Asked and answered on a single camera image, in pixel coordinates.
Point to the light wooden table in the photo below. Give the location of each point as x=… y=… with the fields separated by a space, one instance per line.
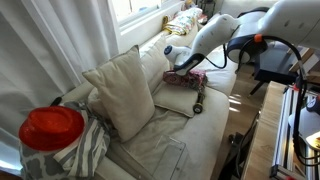
x=263 y=140

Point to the aluminium rail frame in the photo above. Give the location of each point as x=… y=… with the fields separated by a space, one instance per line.
x=283 y=133

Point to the large beige throw pillow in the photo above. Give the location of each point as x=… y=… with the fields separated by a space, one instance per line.
x=123 y=93

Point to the white framed window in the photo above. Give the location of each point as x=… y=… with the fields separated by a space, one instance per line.
x=140 y=8

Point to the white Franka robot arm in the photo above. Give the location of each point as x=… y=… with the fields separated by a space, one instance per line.
x=233 y=26

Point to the striped grey cloth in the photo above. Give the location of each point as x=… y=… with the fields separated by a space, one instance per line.
x=83 y=150

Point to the beige sofa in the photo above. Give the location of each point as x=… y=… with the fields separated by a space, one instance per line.
x=200 y=133

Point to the black coffee table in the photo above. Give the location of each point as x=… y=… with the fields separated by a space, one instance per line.
x=273 y=63

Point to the black table frame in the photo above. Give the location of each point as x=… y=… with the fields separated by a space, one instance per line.
x=235 y=146

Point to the small beige pillow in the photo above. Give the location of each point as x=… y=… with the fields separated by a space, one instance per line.
x=176 y=98

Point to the clear acrylic box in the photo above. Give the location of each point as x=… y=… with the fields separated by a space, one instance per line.
x=170 y=156

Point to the yellow black flashlight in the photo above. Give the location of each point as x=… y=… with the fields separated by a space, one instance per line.
x=199 y=105

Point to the yellow floral cloth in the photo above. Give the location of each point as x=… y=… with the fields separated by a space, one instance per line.
x=183 y=21

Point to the white rounded device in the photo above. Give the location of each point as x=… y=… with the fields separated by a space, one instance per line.
x=305 y=126

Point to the white curtain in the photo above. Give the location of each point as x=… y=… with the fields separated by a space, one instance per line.
x=43 y=50

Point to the red hat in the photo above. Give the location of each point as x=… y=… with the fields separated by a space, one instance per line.
x=50 y=126

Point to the maroon patterned fleece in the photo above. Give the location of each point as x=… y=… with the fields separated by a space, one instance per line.
x=186 y=80

